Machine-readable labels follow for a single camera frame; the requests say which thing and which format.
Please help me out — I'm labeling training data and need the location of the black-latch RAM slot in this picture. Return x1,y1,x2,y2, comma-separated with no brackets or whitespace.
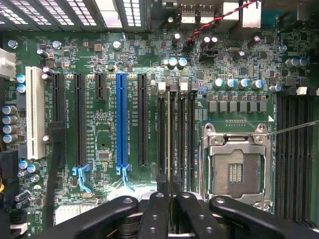
188,83,199,193
168,83,178,176

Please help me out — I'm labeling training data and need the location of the black RAM slot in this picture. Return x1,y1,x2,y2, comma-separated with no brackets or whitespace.
306,96,316,225
276,96,288,220
287,96,298,222
297,87,307,224

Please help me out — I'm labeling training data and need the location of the CPU socket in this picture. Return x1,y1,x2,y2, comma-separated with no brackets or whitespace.
202,122,274,213

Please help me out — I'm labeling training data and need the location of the silver finned heatsink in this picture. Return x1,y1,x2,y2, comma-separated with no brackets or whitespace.
54,204,101,225

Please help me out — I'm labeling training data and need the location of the blue expansion slot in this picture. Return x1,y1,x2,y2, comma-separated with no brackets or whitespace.
116,72,129,168

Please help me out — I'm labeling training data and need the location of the green motherboard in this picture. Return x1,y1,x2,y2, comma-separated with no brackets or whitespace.
0,24,319,239

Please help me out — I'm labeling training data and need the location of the metal locking lever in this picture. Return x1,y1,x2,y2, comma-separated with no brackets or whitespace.
266,119,319,137

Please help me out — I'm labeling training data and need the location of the short black expansion slot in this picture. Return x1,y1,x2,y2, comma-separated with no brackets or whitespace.
94,73,108,101

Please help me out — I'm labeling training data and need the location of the black power connector block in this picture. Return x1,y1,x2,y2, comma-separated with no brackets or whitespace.
0,149,19,200

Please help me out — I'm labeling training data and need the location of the white PCI expansion slot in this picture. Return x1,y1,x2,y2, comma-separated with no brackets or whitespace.
25,65,47,160

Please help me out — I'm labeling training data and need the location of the metal USB port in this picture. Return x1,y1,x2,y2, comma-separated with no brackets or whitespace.
179,3,196,24
199,3,215,24

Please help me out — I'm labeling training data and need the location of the metal rear port block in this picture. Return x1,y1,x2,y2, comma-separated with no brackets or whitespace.
240,0,262,29

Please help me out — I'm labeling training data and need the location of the white power connector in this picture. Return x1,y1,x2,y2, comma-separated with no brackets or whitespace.
0,48,16,79

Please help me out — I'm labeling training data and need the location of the black PC case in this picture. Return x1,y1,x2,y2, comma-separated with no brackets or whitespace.
0,0,319,34

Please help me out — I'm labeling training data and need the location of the red and black twisted wire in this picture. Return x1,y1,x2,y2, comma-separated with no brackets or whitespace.
186,0,258,43

